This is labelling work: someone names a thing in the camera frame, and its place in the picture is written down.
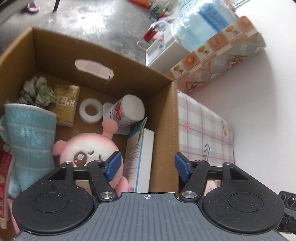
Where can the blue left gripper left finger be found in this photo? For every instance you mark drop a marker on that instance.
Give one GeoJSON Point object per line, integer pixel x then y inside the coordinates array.
{"type": "Point", "coordinates": [111, 166]}

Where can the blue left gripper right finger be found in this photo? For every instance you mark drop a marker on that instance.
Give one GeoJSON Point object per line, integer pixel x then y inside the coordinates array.
{"type": "Point", "coordinates": [184, 167]}

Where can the blue white carton box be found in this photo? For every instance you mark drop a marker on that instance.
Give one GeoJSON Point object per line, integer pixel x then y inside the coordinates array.
{"type": "Point", "coordinates": [138, 158]}

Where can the pink bunny plush toy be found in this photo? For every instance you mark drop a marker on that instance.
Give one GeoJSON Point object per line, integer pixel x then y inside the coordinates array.
{"type": "Point", "coordinates": [87, 147]}

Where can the white plush can toy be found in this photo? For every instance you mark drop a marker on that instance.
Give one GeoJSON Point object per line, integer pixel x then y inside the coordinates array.
{"type": "Point", "coordinates": [127, 111]}

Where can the gold foil packet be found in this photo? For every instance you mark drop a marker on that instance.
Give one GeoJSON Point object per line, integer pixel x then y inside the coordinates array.
{"type": "Point", "coordinates": [65, 104]}

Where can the light blue towel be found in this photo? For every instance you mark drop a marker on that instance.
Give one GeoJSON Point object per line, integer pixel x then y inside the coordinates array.
{"type": "Point", "coordinates": [30, 132]}

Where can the red white packet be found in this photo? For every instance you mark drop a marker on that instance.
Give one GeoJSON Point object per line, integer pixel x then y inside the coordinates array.
{"type": "Point", "coordinates": [5, 171]}

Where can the pink sponge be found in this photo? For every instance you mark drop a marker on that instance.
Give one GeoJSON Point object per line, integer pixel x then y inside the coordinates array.
{"type": "Point", "coordinates": [15, 226]}

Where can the checkered pink mat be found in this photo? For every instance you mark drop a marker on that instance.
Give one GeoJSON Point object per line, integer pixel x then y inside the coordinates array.
{"type": "Point", "coordinates": [203, 135]}

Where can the white tape roll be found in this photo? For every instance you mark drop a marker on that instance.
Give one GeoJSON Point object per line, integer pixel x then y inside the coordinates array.
{"type": "Point", "coordinates": [91, 110]}

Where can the brown cardboard box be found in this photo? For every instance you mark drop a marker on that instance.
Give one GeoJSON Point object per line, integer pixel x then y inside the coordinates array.
{"type": "Point", "coordinates": [107, 76]}

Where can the green crumpled cloth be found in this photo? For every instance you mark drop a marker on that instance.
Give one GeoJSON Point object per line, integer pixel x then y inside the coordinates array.
{"type": "Point", "coordinates": [37, 92]}

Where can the white water dispenser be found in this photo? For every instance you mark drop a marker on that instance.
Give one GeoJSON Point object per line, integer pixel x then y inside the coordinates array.
{"type": "Point", "coordinates": [165, 52]}

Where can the blue water bottle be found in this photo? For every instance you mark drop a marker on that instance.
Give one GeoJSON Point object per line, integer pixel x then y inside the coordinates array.
{"type": "Point", "coordinates": [198, 21]}

